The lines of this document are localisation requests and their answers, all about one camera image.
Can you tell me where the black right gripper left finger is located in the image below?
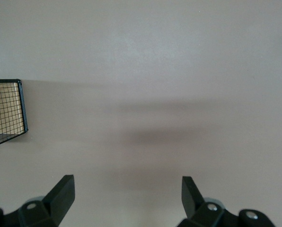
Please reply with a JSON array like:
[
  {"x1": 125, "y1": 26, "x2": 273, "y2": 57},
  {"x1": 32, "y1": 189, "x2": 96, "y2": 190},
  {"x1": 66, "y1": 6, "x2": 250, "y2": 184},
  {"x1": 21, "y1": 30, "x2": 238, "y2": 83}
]
[{"x1": 0, "y1": 174, "x2": 75, "y2": 227}]

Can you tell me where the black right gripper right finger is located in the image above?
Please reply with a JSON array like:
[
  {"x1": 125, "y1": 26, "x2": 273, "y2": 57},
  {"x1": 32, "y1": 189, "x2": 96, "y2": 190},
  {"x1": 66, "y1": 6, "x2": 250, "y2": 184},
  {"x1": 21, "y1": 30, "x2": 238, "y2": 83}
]
[{"x1": 177, "y1": 175, "x2": 274, "y2": 227}]

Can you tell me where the black wire mesh basket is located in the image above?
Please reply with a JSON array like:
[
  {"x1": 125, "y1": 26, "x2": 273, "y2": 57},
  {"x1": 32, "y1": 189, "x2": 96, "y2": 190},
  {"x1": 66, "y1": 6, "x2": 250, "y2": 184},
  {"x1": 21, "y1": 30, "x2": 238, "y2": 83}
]
[{"x1": 0, "y1": 79, "x2": 29, "y2": 149}]

